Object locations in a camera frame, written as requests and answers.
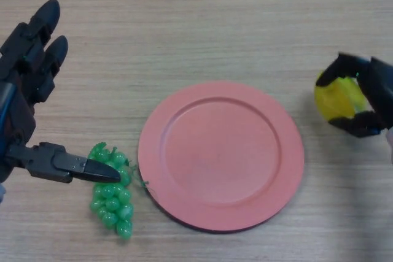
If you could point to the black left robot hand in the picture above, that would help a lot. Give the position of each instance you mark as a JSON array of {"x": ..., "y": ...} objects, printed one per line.
[{"x": 29, "y": 65}]

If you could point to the pink round plate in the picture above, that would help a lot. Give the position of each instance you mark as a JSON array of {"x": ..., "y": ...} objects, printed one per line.
[{"x": 221, "y": 157}]

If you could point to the yellow starfruit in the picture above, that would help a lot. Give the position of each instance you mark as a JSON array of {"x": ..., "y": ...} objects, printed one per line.
[{"x": 337, "y": 99}]

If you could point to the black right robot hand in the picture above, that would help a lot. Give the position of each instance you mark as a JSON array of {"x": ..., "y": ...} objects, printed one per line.
[{"x": 379, "y": 90}]

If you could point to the green grape bunch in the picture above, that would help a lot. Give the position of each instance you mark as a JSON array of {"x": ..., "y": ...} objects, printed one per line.
[{"x": 110, "y": 200}]

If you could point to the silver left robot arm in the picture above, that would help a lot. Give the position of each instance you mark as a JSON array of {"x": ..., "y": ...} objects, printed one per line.
[{"x": 2, "y": 194}]

